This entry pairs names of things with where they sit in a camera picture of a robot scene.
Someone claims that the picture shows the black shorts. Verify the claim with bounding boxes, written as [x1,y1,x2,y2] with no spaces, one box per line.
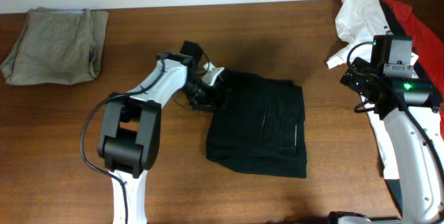
[206,71,307,178]

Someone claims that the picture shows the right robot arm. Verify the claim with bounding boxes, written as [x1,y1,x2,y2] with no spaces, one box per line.
[340,35,443,223]

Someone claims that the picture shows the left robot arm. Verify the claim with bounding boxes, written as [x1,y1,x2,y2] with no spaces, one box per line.
[97,41,226,223]

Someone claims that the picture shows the black garment under white shirt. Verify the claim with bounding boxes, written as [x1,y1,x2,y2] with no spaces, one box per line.
[378,0,444,105]

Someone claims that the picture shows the white t-shirt with print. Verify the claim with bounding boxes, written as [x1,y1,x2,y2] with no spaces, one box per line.
[325,0,444,183]

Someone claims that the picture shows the red garment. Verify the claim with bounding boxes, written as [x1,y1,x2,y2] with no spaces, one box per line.
[381,0,444,138]

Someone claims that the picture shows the dark grey garment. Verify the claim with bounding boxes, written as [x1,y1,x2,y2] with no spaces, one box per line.
[385,179,402,214]

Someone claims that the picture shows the folded khaki shorts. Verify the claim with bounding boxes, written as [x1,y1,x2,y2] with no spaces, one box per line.
[1,8,109,85]

